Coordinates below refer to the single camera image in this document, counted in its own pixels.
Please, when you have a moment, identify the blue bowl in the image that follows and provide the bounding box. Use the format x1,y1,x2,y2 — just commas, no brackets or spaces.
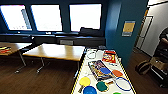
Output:
82,85,98,94

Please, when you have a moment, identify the white rimmed plate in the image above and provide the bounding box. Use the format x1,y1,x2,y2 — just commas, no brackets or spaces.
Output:
85,50,98,60

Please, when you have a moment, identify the dark sofa cushion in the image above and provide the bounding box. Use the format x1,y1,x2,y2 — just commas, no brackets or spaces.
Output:
79,27,105,38

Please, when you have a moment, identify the white vent box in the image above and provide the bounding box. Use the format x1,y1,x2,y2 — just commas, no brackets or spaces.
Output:
59,39,74,46

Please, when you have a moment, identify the white table with dishes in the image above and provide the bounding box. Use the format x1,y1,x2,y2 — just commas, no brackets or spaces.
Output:
70,48,137,94

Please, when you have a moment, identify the long wooden table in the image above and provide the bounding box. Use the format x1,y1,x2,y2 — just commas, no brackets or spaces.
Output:
22,43,86,74
0,41,34,74

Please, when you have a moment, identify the bright room window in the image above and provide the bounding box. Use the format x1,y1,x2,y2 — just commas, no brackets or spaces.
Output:
0,4,33,32
30,3,64,33
68,3,103,33

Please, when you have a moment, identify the blue round disc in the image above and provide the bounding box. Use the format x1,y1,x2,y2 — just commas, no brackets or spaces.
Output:
99,67,112,75

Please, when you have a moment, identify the yellow round disc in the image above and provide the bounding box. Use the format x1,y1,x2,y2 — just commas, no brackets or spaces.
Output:
78,76,92,94

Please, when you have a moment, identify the dark bench sofa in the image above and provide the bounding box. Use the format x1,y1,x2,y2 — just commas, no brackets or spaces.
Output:
0,32,107,48

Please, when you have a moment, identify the orange round disc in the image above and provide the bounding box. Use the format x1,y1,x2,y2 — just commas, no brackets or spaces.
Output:
111,69,124,78

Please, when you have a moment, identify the dark green round disc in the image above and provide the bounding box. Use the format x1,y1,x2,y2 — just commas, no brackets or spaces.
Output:
95,81,108,93

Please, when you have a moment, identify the green bowl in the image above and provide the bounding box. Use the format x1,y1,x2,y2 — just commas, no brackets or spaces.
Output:
112,91,123,94

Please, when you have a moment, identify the dark backpack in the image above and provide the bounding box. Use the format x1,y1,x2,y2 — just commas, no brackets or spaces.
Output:
135,59,153,76

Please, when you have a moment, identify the orange yellow toy pile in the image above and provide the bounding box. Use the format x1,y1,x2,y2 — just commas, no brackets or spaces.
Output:
0,45,13,55

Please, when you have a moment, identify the person in dark shirt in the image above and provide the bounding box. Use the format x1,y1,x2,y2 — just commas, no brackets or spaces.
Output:
157,27,168,54

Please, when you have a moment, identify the yellow framed wall notice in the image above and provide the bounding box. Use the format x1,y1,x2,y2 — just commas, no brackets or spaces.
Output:
121,20,136,37

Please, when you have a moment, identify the glass door white frame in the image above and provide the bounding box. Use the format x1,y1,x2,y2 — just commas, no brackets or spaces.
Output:
134,15,154,51

